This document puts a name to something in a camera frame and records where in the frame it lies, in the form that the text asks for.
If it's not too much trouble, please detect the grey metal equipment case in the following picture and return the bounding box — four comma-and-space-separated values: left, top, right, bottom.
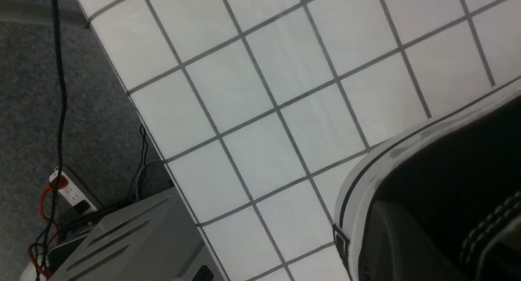
48, 187, 223, 281

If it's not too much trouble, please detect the orange cable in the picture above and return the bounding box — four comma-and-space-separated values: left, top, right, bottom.
28, 176, 68, 280

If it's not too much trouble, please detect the black hanging cable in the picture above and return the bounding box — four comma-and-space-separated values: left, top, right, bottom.
35, 0, 68, 281

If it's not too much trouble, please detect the white power strip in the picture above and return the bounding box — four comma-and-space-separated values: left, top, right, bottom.
58, 166, 103, 215

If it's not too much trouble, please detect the white grid tablecloth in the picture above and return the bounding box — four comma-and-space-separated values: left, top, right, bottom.
78, 0, 520, 281

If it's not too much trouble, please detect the black white canvas sneaker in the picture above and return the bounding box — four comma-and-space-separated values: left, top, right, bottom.
333, 80, 521, 281

